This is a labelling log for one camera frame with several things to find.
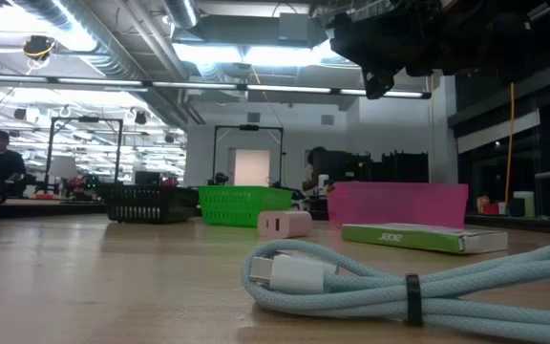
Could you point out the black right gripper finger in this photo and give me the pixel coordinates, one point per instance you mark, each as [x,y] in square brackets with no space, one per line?
[377,83]

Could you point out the green white Acer box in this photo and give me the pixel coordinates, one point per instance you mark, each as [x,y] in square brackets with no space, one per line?
[399,237]

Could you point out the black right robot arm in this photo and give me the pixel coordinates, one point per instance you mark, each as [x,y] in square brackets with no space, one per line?
[509,33]

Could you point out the pink plastic bin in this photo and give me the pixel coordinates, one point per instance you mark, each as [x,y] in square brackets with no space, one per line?
[399,203]

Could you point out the black cabinets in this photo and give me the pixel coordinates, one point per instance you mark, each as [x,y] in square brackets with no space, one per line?
[389,167]

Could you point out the long ceiling light bar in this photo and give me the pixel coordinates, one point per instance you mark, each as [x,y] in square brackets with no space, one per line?
[284,89]

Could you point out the grey ceiling box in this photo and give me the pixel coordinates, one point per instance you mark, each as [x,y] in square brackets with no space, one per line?
[294,26]

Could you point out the person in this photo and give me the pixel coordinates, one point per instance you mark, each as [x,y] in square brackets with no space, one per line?
[3,167]
[314,162]

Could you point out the white bottle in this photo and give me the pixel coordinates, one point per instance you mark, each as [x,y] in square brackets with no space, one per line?
[323,184]

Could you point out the white door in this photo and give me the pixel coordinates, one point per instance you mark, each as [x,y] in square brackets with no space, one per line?
[250,167]

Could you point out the white charger adapter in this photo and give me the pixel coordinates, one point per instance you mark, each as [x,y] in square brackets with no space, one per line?
[287,224]

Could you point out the red container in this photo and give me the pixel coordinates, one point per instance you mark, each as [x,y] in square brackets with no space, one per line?
[491,209]

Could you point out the green plastic basket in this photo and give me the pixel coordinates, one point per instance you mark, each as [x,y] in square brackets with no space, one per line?
[241,205]

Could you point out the green white container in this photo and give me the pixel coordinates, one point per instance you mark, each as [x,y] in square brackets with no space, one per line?
[524,205]

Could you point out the black monitor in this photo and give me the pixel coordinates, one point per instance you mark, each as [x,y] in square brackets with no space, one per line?
[147,178]

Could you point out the black plastic basket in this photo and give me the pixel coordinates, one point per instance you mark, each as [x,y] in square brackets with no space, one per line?
[146,203]

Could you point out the white lamp shade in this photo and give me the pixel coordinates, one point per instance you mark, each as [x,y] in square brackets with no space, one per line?
[62,167]

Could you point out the black ceiling-mounted device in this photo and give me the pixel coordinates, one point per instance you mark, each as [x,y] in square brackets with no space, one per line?
[38,48]

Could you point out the grey wall vent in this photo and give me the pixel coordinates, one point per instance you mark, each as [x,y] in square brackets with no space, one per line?
[253,117]
[327,120]

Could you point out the black camera gantry frame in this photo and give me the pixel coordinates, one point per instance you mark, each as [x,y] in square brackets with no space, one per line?
[248,127]
[86,119]

